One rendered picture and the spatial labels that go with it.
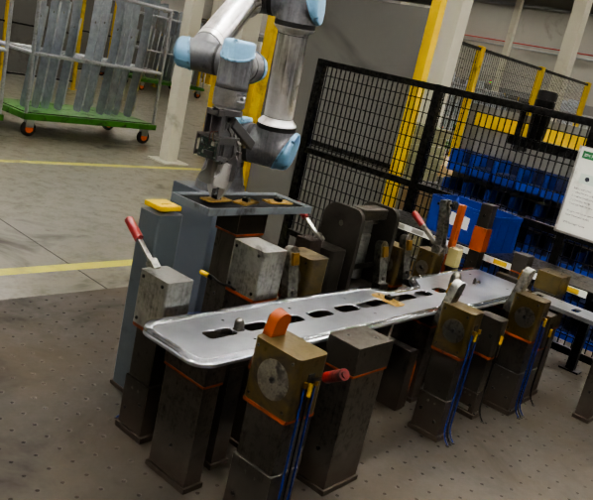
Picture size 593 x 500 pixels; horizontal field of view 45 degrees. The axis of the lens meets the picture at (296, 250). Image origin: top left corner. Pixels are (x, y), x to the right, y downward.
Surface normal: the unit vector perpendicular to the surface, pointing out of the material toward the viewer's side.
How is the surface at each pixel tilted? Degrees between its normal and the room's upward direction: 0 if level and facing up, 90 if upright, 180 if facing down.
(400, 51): 90
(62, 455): 0
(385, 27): 90
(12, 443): 0
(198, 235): 90
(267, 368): 90
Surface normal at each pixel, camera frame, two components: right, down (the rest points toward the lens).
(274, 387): -0.65, 0.06
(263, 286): 0.72, 0.33
